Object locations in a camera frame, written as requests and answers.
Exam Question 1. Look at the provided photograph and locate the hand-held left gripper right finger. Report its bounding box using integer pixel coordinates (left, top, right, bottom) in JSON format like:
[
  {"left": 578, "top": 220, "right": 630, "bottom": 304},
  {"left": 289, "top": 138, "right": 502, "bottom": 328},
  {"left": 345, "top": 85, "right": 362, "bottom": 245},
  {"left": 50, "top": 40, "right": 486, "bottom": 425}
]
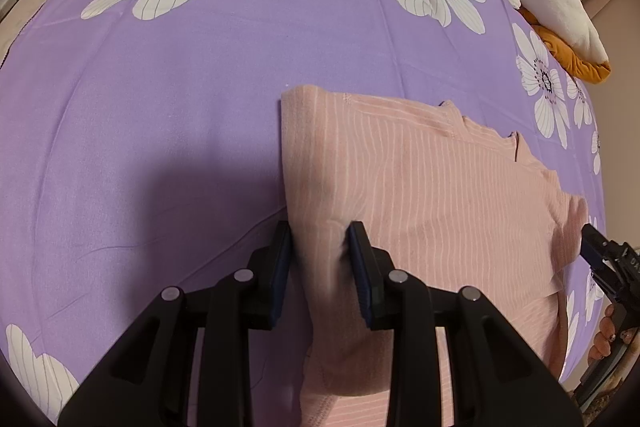
[{"left": 347, "top": 220, "right": 584, "bottom": 427}]

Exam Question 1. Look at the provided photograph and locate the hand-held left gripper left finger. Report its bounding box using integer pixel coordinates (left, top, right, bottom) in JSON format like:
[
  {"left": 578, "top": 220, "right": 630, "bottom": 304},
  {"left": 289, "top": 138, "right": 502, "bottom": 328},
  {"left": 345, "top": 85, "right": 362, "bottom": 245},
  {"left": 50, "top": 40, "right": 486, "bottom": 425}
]
[{"left": 57, "top": 221, "right": 294, "bottom": 427}]

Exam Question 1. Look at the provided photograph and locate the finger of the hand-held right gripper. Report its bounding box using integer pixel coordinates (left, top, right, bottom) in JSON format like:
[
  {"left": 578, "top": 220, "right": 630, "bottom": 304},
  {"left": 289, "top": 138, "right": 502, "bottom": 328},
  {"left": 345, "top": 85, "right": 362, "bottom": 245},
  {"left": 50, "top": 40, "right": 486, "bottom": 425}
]
[{"left": 579, "top": 223, "right": 610, "bottom": 269}]

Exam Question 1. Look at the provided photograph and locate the pink striped shirt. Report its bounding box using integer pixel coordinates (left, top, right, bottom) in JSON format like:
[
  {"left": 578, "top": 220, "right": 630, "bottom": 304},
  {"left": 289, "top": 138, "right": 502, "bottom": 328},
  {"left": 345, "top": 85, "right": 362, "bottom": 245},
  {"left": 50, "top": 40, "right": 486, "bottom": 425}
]
[{"left": 277, "top": 84, "right": 590, "bottom": 427}]

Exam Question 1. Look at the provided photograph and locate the person's right hand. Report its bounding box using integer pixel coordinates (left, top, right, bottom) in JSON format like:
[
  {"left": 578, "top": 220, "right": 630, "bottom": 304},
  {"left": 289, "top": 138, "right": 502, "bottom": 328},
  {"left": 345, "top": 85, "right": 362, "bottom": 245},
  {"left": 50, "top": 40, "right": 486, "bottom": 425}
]
[{"left": 589, "top": 302, "right": 626, "bottom": 365}]

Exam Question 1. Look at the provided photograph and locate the purple floral blanket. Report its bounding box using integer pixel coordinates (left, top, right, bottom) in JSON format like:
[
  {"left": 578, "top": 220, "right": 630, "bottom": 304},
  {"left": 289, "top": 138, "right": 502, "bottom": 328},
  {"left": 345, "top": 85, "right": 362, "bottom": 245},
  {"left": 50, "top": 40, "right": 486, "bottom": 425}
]
[{"left": 0, "top": 0, "right": 608, "bottom": 427}]

